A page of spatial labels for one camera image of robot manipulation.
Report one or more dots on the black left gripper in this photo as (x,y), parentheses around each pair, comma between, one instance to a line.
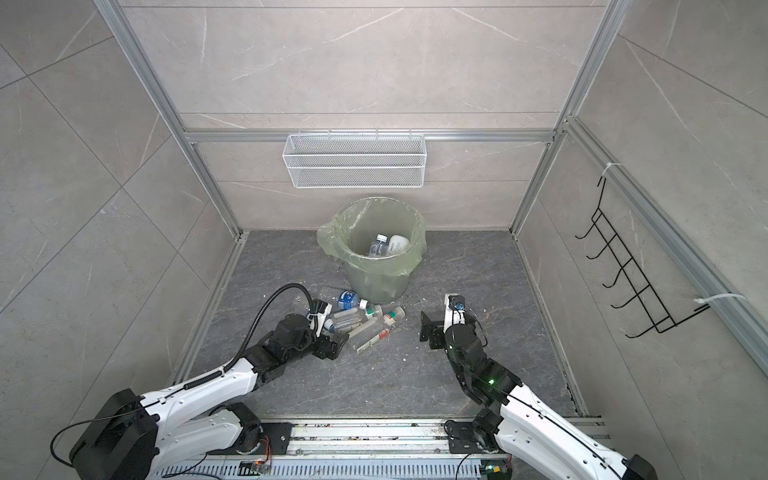
(326,350)

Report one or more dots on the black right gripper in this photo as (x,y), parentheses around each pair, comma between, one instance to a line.
(437,327)

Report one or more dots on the clear bottle red label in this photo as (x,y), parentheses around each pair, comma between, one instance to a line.
(370,332)

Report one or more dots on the white labelled opaque bottle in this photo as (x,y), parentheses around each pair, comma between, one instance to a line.
(397,244)

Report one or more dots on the clear bottle blue cap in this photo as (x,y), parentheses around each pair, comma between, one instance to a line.
(378,248)

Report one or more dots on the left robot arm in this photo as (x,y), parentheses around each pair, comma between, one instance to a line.
(134,436)

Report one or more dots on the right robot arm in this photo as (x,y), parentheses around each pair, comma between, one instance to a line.
(514,420)

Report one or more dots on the green bin with bag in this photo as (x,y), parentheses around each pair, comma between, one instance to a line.
(348,236)

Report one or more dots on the clear bottle blue label top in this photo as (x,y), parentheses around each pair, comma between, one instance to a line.
(349,299)

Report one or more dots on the clear bottle green ring cap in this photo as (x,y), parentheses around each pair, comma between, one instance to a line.
(345,321)

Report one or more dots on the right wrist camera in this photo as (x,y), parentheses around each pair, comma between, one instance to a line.
(454,309)

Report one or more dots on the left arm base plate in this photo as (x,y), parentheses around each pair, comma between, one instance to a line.
(273,438)

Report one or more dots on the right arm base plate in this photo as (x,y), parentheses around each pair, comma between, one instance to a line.
(468,438)

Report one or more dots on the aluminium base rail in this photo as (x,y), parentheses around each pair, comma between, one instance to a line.
(356,449)

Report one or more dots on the white wire mesh basket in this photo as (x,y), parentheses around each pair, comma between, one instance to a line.
(355,160)

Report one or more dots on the black wire hook rack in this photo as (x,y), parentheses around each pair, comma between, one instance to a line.
(630,272)

